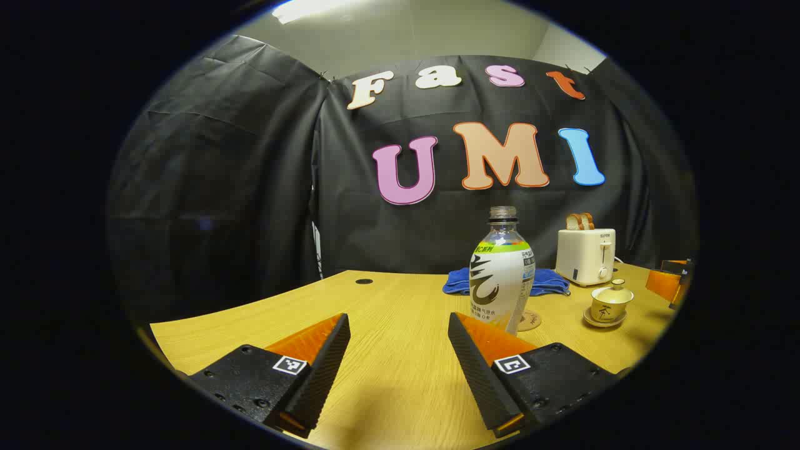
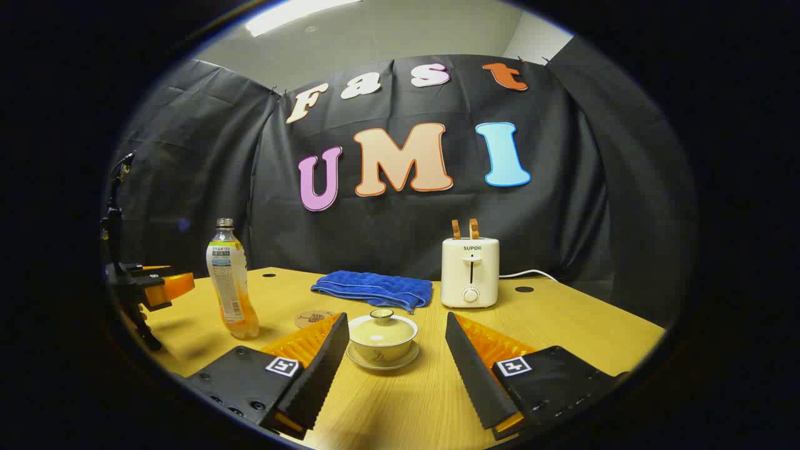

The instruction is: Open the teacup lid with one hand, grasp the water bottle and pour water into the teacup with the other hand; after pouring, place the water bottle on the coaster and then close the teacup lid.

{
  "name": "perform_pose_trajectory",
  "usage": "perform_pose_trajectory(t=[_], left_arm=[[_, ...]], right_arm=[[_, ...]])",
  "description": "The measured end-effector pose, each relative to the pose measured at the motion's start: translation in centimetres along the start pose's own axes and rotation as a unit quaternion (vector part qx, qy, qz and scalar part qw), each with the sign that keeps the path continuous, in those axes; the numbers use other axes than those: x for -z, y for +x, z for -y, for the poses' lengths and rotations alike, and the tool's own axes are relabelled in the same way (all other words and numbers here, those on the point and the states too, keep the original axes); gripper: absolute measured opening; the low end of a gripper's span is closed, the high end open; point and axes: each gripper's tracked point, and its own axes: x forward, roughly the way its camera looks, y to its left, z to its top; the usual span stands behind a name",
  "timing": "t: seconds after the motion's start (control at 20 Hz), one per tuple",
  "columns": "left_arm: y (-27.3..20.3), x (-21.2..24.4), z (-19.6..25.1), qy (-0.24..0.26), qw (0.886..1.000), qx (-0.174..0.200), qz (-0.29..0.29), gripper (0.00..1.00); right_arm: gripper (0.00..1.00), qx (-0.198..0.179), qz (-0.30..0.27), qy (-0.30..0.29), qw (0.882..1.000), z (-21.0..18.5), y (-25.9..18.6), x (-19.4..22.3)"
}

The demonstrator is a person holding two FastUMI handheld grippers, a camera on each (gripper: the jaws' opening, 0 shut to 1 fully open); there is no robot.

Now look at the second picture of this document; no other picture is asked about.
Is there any black backdrop cloth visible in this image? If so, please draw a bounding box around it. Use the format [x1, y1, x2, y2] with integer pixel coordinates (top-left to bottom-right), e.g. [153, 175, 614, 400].
[109, 34, 698, 329]

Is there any cream ceramic teacup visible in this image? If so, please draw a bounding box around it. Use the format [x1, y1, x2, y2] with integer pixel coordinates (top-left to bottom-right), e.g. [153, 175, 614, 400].
[347, 325, 419, 363]

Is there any cream toaster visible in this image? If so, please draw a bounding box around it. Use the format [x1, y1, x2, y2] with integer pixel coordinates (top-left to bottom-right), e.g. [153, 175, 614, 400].
[441, 237, 500, 309]

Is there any round cork coaster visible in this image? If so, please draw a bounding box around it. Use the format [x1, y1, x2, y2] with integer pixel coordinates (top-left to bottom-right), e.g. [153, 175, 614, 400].
[294, 310, 339, 330]

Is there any cream ceramic saucer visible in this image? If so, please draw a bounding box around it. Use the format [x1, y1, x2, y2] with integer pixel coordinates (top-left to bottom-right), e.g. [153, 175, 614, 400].
[346, 341, 420, 371]

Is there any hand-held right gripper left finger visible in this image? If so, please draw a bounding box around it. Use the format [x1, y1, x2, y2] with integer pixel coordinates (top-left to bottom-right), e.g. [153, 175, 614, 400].
[185, 312, 350, 441]

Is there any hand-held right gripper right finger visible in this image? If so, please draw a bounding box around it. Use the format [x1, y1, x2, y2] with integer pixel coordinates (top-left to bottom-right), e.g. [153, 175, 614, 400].
[445, 311, 629, 441]

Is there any folded blue towel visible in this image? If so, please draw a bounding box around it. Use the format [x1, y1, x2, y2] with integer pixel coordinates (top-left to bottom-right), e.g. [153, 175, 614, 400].
[311, 270, 433, 314]

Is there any cream teacup lid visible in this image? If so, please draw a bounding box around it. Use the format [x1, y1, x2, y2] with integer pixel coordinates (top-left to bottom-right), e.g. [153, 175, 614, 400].
[349, 309, 418, 346]

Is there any white power cable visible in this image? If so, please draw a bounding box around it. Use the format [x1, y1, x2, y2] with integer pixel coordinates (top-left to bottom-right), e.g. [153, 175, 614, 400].
[498, 269, 559, 283]

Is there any clear orange-drink water bottle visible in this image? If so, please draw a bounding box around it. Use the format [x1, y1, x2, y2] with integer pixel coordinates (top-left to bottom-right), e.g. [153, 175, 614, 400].
[206, 218, 260, 340]

